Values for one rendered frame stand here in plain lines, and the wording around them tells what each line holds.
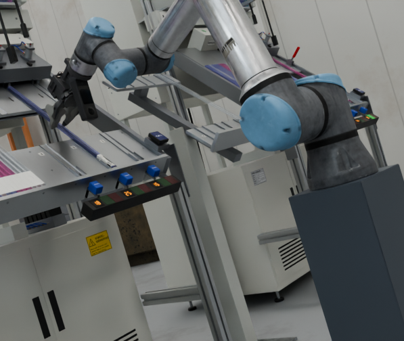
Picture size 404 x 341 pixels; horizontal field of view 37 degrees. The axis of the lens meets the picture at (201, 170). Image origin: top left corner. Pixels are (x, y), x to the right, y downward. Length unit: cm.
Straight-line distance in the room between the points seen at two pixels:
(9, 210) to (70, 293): 51
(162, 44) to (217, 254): 78
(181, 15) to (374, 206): 67
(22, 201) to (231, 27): 63
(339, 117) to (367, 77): 358
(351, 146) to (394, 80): 349
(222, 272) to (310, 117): 97
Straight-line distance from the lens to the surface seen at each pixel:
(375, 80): 484
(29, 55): 209
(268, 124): 118
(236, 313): 211
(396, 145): 484
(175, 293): 197
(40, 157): 167
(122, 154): 178
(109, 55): 160
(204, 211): 205
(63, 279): 190
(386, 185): 132
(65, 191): 156
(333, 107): 129
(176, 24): 157
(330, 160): 129
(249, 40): 125
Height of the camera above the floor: 67
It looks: level
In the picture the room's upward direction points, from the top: 17 degrees counter-clockwise
